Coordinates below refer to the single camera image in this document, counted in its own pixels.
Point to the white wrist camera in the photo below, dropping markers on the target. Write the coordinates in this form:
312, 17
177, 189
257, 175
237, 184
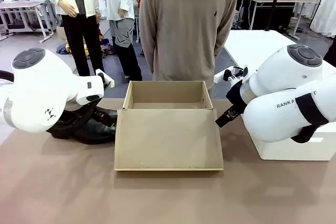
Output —
225, 75
106, 78

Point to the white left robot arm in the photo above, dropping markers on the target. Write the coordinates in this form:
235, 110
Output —
39, 95

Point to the mannequin white jacket black trousers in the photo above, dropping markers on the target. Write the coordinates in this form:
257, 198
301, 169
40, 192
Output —
78, 24

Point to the black vertical pole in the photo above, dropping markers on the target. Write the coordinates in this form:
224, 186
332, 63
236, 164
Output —
273, 1

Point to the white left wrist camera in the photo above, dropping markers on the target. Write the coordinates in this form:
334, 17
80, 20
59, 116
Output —
106, 78

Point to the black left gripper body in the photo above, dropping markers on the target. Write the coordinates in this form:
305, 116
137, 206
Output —
90, 110

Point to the person's left forearm beige sleeve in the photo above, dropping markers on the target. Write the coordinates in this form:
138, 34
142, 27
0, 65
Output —
219, 43

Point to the grey top lab table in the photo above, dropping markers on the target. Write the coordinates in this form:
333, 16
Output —
278, 1

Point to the white curtain backdrop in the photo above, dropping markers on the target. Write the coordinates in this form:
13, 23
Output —
326, 6

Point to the brown cardboard shoe box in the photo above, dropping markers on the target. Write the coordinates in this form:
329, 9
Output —
168, 134

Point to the person's right forearm beige sleeve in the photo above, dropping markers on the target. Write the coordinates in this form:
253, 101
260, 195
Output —
148, 56

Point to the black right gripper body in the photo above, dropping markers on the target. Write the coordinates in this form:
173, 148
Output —
236, 95

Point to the white frame lab table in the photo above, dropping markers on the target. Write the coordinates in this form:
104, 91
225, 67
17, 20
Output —
23, 5

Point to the large white platform box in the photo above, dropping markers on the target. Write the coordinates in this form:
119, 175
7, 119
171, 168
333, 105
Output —
257, 48

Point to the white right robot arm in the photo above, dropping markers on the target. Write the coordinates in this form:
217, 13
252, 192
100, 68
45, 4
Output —
286, 77

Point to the mannequin white shirt grey shorts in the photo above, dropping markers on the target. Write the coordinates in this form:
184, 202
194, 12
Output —
123, 24

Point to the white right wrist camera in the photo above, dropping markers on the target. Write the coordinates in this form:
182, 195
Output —
225, 75

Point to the person in beige sweater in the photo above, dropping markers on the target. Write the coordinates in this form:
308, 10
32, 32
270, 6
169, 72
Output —
187, 24

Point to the left gripper black green finger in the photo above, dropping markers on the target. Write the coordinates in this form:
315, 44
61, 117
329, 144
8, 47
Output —
107, 115
111, 125

